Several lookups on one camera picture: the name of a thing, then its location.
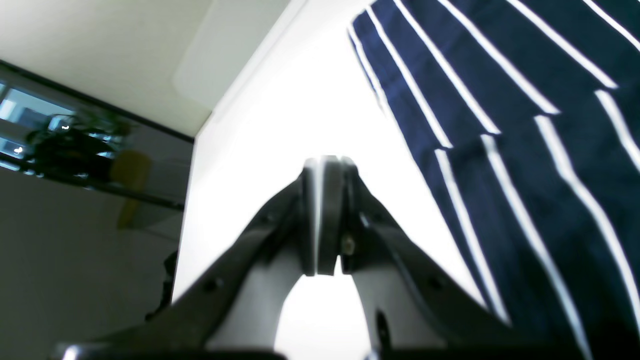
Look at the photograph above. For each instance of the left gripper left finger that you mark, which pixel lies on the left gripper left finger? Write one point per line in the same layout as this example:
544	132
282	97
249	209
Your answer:
232	311

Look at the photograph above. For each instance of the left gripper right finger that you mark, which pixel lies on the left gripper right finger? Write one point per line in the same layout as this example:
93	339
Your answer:
413	309

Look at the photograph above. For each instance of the navy white striped T-shirt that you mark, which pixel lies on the navy white striped T-shirt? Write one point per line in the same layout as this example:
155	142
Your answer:
523	118

